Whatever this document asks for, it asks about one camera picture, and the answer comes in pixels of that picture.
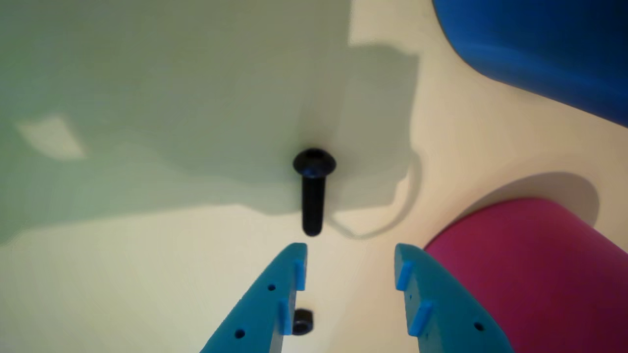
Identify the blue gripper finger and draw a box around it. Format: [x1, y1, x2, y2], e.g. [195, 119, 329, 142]
[394, 243, 515, 353]
[200, 243, 308, 353]

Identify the pink round box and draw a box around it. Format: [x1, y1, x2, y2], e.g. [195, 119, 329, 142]
[424, 197, 628, 353]

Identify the black bolt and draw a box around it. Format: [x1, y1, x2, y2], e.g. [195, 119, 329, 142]
[293, 148, 337, 237]

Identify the blue round box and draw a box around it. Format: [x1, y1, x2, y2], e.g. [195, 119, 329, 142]
[432, 0, 628, 128]

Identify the black nut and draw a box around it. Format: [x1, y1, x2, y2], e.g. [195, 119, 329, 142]
[292, 309, 314, 336]

